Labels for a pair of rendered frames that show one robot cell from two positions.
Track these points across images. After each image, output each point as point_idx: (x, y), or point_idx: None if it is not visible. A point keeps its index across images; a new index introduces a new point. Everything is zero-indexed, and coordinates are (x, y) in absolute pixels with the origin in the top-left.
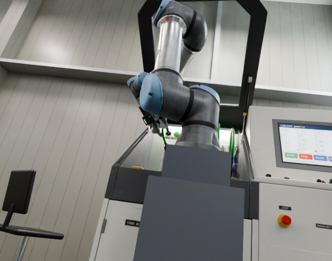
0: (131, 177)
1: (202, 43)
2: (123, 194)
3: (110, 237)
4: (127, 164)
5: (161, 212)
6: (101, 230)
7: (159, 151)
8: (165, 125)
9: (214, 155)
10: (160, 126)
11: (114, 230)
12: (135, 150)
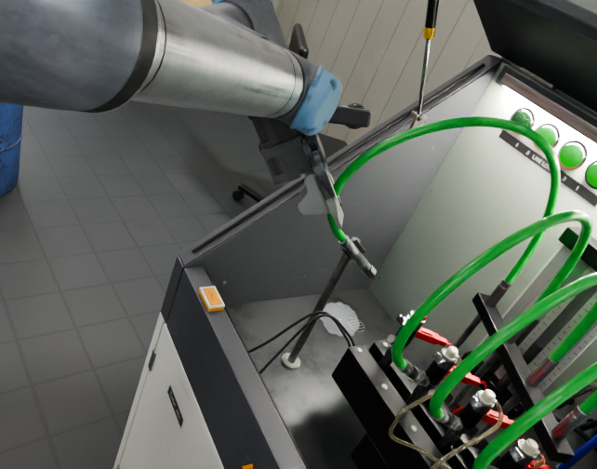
0: (191, 314)
1: (46, 100)
2: (176, 336)
3: (154, 389)
4: (242, 247)
5: None
6: (149, 365)
7: (462, 175)
8: (325, 201)
9: None
10: (298, 204)
11: (158, 383)
12: (294, 202)
